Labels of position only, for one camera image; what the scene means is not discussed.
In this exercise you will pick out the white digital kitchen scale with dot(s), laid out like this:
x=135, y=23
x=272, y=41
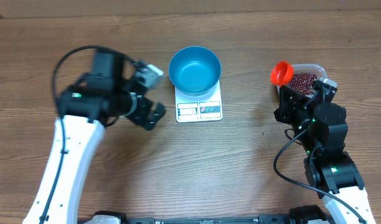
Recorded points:
x=207, y=107

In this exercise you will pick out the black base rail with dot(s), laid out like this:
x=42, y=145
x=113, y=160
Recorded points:
x=261, y=219

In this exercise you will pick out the clear plastic container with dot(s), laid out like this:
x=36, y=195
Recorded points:
x=308, y=67

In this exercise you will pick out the red beans in container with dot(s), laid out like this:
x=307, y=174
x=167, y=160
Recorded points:
x=302, y=82

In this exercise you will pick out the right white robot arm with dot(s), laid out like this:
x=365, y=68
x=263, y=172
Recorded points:
x=320, y=127

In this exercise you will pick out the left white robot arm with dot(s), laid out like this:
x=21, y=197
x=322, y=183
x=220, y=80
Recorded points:
x=114, y=87

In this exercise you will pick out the orange measuring scoop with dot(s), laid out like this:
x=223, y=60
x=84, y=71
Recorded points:
x=282, y=73

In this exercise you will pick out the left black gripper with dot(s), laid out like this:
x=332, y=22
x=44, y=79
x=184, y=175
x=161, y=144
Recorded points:
x=145, y=106

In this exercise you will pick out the blue metal bowl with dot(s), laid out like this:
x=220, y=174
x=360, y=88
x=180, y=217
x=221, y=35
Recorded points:
x=195, y=70

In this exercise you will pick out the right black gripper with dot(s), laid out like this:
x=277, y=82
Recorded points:
x=288, y=107

